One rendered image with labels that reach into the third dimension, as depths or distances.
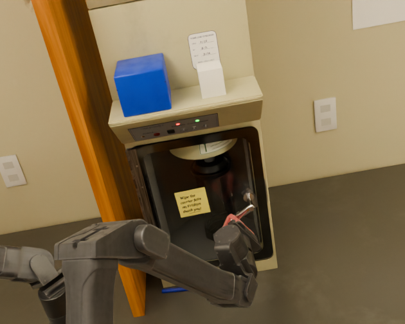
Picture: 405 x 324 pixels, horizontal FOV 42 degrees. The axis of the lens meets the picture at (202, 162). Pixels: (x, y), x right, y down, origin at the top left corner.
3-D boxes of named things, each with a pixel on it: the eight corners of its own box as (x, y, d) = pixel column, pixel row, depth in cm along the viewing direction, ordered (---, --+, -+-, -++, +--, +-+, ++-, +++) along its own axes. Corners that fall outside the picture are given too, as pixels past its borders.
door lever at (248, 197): (226, 218, 134) (219, 212, 132) (255, 197, 131) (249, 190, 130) (228, 231, 129) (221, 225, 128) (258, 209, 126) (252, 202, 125)
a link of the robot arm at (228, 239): (214, 305, 110) (251, 305, 106) (192, 268, 105) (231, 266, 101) (229, 263, 119) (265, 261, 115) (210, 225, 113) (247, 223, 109)
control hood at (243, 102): (121, 139, 122) (111, 100, 117) (260, 114, 121) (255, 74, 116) (118, 164, 112) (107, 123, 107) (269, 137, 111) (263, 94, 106)
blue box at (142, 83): (126, 99, 116) (116, 60, 112) (171, 90, 116) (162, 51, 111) (123, 118, 107) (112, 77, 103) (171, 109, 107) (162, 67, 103)
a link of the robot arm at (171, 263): (81, 256, 79) (139, 252, 74) (88, 220, 81) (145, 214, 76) (216, 310, 112) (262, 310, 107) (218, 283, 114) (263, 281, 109)
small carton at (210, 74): (200, 90, 114) (195, 63, 111) (223, 85, 114) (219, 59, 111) (202, 99, 109) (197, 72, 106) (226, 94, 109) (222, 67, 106)
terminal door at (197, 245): (162, 274, 143) (128, 147, 123) (274, 256, 142) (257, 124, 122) (162, 276, 142) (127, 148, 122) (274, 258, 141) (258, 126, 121)
